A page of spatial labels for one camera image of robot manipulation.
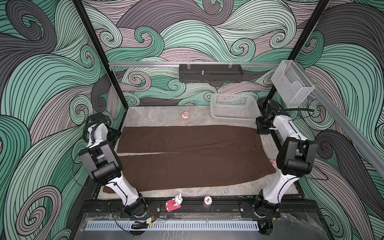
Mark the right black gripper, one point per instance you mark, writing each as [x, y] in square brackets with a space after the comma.
[260, 130]

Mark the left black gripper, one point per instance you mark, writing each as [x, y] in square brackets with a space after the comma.
[116, 133]

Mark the brown trousers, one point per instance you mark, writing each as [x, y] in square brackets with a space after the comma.
[162, 158]

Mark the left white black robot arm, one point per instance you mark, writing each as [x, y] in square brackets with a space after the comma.
[104, 166]

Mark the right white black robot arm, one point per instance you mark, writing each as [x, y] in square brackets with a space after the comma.
[294, 160]

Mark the white plastic laundry basket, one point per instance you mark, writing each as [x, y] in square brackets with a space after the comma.
[234, 109]

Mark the pink plush bear toy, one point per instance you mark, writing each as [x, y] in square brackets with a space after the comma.
[274, 163]

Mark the small pink white cupcake toy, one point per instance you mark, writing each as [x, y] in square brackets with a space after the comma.
[185, 115]

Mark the pink card with bunny figure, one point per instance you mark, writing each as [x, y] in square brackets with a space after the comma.
[174, 203]

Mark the clear acrylic wall box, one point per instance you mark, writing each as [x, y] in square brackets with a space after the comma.
[292, 83]

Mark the black perforated wall tray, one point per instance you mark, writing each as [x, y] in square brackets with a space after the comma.
[210, 73]

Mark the black front mounting rail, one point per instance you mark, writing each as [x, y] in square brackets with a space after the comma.
[243, 206]

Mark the white slotted cable duct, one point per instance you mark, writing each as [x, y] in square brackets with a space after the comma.
[177, 225]

